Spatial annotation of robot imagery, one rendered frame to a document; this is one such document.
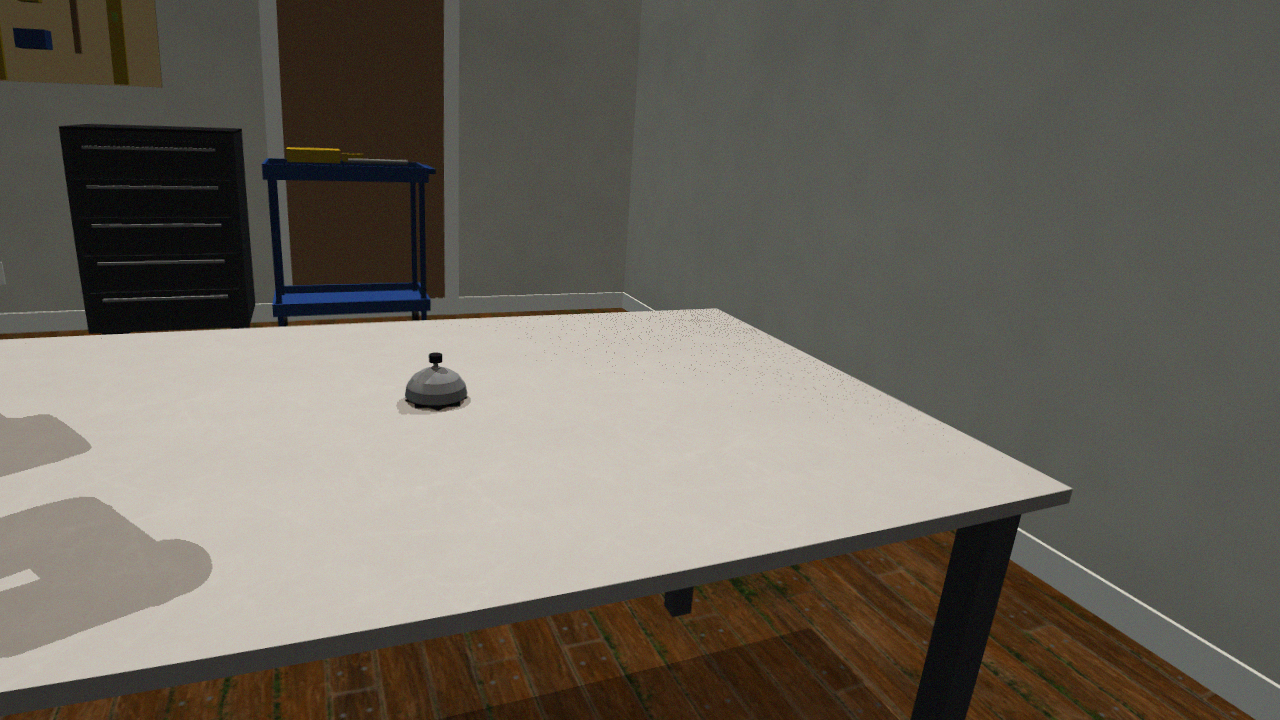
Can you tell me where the grey service bell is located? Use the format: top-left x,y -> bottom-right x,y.
404,354 -> 467,411

